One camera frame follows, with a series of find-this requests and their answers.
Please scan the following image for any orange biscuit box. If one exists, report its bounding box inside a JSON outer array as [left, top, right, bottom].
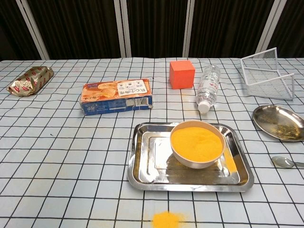
[[79, 78, 154, 116]]

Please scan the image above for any metal spoon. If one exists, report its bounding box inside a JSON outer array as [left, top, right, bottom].
[[271, 156, 304, 169]]

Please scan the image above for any orange cube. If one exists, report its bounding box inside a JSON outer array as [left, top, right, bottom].
[[169, 60, 196, 90]]

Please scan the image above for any round steel plate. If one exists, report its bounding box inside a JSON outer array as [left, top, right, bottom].
[[252, 104, 304, 143]]

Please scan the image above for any checked tablecloth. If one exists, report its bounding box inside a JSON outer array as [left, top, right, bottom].
[[0, 57, 304, 228]]

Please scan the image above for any black folding partition screen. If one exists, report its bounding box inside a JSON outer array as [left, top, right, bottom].
[[0, 0, 304, 60]]

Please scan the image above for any clear plastic water bottle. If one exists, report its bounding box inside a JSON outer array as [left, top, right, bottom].
[[195, 65, 221, 114]]

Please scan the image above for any beige bowl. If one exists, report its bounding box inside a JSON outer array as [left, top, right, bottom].
[[170, 120, 226, 170]]

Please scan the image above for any gold foil snack packet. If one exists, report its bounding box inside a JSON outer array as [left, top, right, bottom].
[[6, 66, 54, 96]]

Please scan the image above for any orange powder pile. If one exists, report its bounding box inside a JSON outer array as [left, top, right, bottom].
[[151, 210, 188, 228]]

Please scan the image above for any white wire mesh basket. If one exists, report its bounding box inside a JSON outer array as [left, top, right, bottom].
[[240, 47, 295, 101]]

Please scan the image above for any rectangular steel tray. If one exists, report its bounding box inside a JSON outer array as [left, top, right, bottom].
[[127, 122, 255, 192]]

